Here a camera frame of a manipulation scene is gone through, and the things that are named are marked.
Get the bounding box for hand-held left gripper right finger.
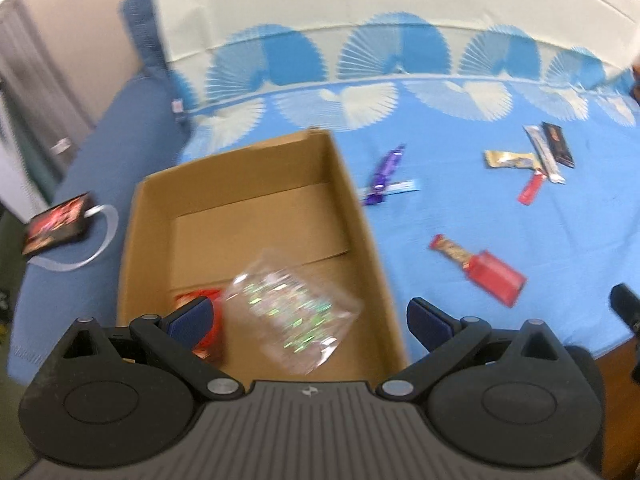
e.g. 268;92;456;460
375;297;572;404

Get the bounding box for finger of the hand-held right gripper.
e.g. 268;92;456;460
610;282;640;334

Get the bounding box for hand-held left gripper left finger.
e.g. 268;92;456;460
49;296;245;403

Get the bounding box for shiny red snack packet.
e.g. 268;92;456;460
175;287;228;363

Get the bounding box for red boxed nut bar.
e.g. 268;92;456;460
429;234;527;308

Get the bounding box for clear plastic snack packet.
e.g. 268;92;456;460
220;247;363;376

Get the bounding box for brown cardboard box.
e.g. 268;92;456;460
116;129;412;383

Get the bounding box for purple candy wrapper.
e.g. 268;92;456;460
362;144;407;207

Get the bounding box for silver stick packet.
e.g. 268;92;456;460
523;124;567;184

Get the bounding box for black snack packet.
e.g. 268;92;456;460
541;121;576;167

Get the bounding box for yellow snack bar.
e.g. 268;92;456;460
483;150;540;170

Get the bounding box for blue white fan-print blanket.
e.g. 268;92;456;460
150;0;640;358

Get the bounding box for small blue white sachet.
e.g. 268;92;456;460
359;179;422;197

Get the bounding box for small red sachet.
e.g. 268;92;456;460
517;170;547;206

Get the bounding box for black smartphone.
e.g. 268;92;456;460
22;192;96;257

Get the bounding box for blue sofa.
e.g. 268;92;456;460
7;0;201;381

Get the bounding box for white radiator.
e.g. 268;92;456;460
0;0;96;221

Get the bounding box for white charging cable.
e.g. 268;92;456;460
30;204;120;272

